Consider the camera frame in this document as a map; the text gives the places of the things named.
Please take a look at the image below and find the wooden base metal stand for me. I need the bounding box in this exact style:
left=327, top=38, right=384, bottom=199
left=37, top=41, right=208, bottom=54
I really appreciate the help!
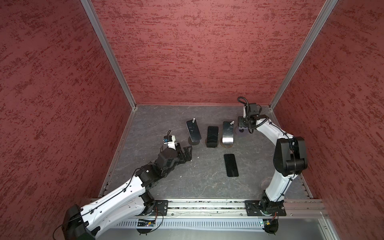
left=220, top=142, right=234, bottom=149

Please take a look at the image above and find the white-edged black phone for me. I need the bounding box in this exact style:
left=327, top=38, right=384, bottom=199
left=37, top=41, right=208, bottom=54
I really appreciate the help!
left=224, top=154, right=239, bottom=178

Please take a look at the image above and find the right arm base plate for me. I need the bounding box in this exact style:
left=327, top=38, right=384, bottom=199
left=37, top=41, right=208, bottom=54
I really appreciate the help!
left=245, top=200, right=287, bottom=217

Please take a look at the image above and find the right aluminium corner post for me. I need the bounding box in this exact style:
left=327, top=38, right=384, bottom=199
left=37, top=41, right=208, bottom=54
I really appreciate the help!
left=269, top=0, right=338, bottom=112

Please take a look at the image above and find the grey round phone stand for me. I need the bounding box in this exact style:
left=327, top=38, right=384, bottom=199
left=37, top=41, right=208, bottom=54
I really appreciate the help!
left=188, top=137, right=200, bottom=146

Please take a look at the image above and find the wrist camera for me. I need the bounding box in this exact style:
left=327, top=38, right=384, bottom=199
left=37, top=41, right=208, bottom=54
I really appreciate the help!
left=244, top=103, right=262, bottom=118
left=163, top=135, right=176, bottom=150

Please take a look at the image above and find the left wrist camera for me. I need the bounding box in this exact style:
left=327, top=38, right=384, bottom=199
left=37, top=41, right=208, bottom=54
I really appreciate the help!
left=163, top=135, right=176, bottom=150

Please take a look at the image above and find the white slotted cable duct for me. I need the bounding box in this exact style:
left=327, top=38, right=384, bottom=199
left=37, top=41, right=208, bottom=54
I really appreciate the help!
left=112, top=218, right=265, bottom=232

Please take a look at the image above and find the black phone on wooden stand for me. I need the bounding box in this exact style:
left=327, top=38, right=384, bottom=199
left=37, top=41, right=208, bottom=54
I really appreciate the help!
left=206, top=126, right=219, bottom=148

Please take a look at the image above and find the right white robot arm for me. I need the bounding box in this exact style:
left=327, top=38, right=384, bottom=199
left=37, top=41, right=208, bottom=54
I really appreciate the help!
left=238, top=115, right=308, bottom=216

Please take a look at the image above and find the left aluminium corner post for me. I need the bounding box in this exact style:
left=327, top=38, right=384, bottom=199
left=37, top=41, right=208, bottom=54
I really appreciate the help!
left=81, top=0, right=137, bottom=111

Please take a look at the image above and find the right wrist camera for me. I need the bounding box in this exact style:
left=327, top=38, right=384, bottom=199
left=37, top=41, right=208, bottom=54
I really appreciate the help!
left=244, top=103, right=262, bottom=118

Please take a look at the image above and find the purple phone stand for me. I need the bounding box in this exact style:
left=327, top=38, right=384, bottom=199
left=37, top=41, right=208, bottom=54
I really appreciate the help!
left=235, top=126, right=248, bottom=136

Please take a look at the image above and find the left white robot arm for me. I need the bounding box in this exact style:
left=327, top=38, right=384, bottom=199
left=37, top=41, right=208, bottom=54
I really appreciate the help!
left=60, top=143, right=193, bottom=240

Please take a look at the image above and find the purple phone on stand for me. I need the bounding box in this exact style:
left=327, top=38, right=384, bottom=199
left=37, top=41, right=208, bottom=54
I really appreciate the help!
left=186, top=118, right=202, bottom=142

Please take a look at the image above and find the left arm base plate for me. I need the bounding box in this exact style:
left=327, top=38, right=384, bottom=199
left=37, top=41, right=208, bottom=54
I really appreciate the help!
left=142, top=200, right=169, bottom=216

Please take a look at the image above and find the aluminium corner post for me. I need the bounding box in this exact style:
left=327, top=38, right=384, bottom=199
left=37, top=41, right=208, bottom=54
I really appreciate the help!
left=81, top=0, right=137, bottom=111
left=269, top=0, right=338, bottom=112

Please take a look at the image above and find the aluminium rail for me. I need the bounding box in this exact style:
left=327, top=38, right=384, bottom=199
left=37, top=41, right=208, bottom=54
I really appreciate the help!
left=85, top=197, right=329, bottom=218

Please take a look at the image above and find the silver-edged phone with sticker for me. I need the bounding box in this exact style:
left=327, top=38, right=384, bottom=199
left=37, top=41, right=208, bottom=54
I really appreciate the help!
left=222, top=121, right=235, bottom=144

